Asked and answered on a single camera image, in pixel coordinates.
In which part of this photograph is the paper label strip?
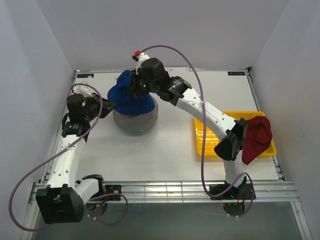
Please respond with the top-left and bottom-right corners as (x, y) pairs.
(164, 67), (189, 73)

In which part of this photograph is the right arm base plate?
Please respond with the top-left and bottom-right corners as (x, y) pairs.
(209, 182), (256, 201)

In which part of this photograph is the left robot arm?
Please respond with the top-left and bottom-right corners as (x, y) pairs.
(35, 93), (118, 224)

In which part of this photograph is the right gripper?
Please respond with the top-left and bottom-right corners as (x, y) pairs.
(127, 68), (159, 98)

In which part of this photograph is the dark red hat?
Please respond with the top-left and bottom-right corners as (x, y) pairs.
(242, 116), (273, 165)

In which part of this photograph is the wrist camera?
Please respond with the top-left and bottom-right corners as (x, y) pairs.
(71, 85), (92, 98)
(132, 50), (150, 75)

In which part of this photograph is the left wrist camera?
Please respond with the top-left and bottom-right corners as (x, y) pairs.
(71, 85), (92, 98)

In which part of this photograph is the grey bucket hat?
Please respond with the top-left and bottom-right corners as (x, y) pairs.
(112, 97), (159, 131)

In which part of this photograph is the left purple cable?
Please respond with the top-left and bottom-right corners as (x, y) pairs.
(8, 84), (129, 231)

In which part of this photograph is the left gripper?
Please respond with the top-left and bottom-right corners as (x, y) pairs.
(82, 92), (118, 122)

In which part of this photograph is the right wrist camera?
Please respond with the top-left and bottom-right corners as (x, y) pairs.
(132, 50), (150, 75)

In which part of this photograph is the blue hat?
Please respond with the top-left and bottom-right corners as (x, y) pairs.
(107, 70), (155, 116)

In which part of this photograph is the teal bucket hat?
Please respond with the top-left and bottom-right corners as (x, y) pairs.
(120, 126), (154, 135)

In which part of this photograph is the aluminium front rail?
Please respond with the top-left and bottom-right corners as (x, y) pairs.
(28, 181), (301, 205)

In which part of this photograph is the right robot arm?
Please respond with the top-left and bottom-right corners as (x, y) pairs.
(129, 54), (248, 199)

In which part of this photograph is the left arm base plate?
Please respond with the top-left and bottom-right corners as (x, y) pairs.
(90, 184), (122, 201)

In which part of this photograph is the yellow plastic tray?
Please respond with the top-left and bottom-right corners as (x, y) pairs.
(194, 111), (277, 158)

